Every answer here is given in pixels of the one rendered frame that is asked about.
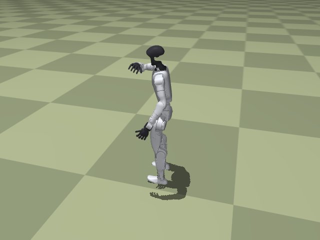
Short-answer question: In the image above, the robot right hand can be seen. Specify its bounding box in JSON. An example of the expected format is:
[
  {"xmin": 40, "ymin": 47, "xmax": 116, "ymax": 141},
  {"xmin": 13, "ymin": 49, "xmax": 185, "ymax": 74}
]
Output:
[{"xmin": 128, "ymin": 62, "xmax": 142, "ymax": 74}]

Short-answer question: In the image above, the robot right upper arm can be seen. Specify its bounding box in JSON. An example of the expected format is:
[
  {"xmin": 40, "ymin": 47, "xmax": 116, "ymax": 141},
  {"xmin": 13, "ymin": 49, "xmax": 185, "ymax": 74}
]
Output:
[{"xmin": 139, "ymin": 63, "xmax": 163, "ymax": 72}]

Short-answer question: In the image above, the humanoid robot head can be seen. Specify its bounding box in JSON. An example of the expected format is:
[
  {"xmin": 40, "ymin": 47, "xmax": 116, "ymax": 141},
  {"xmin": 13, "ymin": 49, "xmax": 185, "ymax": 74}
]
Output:
[{"xmin": 146, "ymin": 45, "xmax": 167, "ymax": 71}]

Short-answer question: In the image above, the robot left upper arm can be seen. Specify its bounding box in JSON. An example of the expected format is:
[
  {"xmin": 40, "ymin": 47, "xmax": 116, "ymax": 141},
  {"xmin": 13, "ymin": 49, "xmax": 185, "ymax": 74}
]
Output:
[{"xmin": 154, "ymin": 74, "xmax": 167, "ymax": 110}]

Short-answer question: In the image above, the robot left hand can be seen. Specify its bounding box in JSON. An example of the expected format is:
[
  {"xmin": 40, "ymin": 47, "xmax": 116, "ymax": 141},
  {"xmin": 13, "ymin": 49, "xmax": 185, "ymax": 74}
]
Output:
[{"xmin": 135, "ymin": 122, "xmax": 153, "ymax": 140}]

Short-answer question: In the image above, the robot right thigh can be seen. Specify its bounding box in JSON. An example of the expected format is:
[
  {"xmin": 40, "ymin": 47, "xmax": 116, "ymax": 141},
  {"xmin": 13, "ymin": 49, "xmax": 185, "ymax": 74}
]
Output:
[{"xmin": 161, "ymin": 134, "xmax": 167, "ymax": 144}]

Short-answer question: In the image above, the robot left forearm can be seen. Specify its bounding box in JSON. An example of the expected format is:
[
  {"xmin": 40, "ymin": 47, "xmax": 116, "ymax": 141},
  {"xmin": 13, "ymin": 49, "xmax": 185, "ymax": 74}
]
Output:
[{"xmin": 146, "ymin": 102, "xmax": 164, "ymax": 130}]

